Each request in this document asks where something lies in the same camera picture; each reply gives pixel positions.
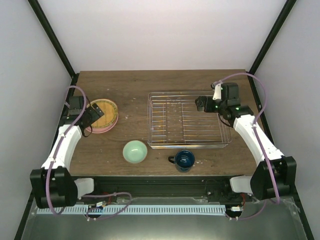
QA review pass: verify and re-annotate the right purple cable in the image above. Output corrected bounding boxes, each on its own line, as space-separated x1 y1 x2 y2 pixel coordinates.
217 71 281 222

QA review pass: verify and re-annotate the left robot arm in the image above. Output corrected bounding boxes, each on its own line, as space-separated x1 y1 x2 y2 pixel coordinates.
30 103 105 209

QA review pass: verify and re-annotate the light blue slotted strip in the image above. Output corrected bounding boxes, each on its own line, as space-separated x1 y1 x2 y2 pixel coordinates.
36 204 226 215

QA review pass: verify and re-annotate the black frame post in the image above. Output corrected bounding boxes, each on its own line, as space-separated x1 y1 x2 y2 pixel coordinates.
28 0 77 79
248 0 297 76

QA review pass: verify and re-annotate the metal front panel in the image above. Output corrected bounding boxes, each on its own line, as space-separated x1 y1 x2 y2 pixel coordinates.
21 198 313 240

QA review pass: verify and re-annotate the right black frame post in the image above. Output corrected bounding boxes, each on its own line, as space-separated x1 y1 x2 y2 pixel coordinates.
248 0 297 76

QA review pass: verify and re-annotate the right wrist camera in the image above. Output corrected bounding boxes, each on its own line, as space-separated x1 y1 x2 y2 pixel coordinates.
212 82 241 107

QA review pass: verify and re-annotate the pink plate with bird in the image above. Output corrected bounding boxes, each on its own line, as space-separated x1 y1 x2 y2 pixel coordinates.
85 113 119 134

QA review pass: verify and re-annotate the purple cable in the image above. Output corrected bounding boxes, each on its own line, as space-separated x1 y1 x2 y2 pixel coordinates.
217 71 281 222
46 85 133 222

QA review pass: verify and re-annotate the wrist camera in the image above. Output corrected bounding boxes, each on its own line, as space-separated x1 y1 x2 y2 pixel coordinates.
212 82 241 107
68 96 84 116

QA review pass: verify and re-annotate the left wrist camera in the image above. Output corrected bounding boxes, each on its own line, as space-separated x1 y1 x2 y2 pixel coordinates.
68 96 84 116

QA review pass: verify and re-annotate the dark blue mug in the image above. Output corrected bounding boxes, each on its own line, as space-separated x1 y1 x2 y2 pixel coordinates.
168 150 196 173

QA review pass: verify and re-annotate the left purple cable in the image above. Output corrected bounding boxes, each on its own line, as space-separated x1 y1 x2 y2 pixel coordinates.
46 85 133 222

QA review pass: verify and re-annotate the mint green bowl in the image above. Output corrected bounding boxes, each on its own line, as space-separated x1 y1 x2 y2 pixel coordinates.
122 140 148 164

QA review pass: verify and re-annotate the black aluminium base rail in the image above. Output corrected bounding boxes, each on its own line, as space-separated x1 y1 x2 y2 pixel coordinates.
90 175 251 204

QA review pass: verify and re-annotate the left black frame post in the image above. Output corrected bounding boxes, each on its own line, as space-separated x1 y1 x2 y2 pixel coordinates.
28 0 77 79

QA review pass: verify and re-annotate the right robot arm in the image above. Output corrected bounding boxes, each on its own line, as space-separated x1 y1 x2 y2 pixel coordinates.
195 96 297 202

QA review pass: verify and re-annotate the chrome wire dish rack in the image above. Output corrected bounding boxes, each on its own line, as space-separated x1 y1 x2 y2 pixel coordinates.
147 91 232 149

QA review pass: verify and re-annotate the woven bamboo-pattern plate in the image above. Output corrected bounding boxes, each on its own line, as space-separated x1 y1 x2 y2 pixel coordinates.
90 98 118 115

